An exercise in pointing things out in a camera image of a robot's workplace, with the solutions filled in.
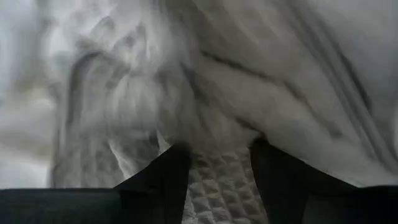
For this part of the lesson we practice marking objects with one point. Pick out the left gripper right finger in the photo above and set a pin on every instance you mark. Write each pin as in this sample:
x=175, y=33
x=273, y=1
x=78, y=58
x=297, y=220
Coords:
x=280, y=186

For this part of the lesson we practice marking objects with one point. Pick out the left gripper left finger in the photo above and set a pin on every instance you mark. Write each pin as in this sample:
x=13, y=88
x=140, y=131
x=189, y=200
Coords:
x=161, y=186

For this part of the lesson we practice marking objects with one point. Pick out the light grey waffle towel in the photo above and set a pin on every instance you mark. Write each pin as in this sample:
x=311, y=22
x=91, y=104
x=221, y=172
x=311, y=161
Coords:
x=224, y=193

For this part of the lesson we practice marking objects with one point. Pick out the plain white towel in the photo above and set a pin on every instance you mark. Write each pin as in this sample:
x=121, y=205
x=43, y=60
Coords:
x=280, y=77

